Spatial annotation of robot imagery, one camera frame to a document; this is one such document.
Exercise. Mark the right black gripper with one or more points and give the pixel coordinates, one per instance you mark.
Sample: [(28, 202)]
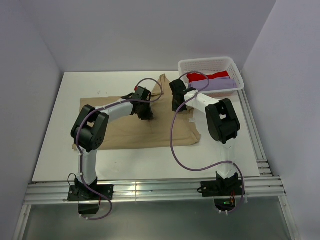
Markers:
[(175, 108)]

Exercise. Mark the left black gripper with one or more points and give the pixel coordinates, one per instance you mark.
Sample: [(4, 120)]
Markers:
[(147, 116)]

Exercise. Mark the beige t shirt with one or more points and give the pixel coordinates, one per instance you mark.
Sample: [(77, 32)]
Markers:
[(129, 132)]

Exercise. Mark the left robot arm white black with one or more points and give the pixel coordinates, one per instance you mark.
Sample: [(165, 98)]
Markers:
[(89, 130)]

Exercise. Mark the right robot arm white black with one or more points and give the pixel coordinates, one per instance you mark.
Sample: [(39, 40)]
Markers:
[(223, 127)]

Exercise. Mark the red rolled t shirt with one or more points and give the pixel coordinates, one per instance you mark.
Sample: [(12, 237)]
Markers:
[(195, 77)]

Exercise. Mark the white plastic basket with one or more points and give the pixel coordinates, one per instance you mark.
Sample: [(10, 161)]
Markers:
[(210, 66)]

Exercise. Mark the lilac rolled t shirt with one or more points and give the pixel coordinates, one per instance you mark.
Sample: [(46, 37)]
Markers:
[(217, 84)]

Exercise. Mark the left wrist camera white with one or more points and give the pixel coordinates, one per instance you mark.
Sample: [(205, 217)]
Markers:
[(140, 90)]

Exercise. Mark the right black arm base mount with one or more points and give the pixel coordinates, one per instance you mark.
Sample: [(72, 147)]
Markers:
[(224, 191)]

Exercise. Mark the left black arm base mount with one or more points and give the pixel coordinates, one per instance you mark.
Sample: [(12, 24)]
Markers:
[(89, 202)]

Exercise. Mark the aluminium frame rail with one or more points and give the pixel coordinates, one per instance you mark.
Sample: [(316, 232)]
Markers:
[(153, 197)]

